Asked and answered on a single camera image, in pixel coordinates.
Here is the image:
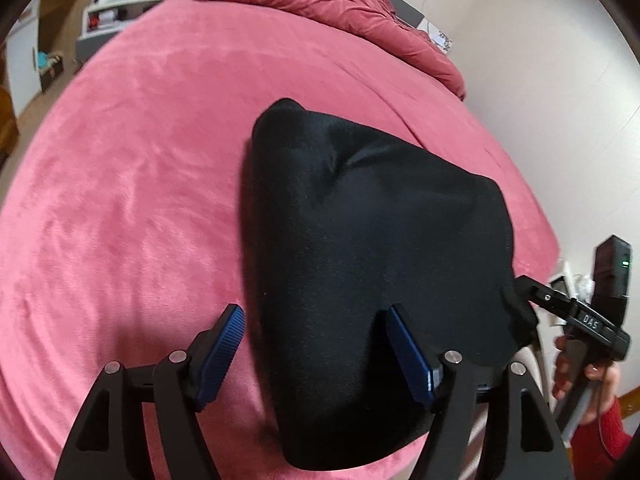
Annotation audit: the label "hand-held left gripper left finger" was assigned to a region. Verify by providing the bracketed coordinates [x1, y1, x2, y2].
[52, 302, 247, 480]

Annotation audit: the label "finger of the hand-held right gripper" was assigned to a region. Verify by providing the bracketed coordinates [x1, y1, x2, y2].
[515, 275, 576, 321]

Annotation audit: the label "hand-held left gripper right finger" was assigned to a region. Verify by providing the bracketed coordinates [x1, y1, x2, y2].
[386, 302, 576, 480]

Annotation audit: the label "black pants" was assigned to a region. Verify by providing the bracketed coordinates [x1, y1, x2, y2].
[239, 97, 538, 472]

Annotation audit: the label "person's right forearm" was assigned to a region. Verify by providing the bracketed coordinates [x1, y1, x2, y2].
[570, 395, 633, 480]

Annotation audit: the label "person's right hand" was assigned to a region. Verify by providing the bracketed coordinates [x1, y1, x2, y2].
[552, 335, 621, 423]

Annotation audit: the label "pink fleece blanket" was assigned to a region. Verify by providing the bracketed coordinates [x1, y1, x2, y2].
[0, 0, 560, 480]

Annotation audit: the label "white floral bedside cabinet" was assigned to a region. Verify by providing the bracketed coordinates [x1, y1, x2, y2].
[429, 20, 454, 54]
[75, 0, 161, 66]

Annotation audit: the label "grey headboard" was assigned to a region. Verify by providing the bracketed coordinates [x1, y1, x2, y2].
[385, 0, 426, 31]

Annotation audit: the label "white wooden wardrobe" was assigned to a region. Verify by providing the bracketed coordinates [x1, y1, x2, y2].
[0, 0, 96, 121]

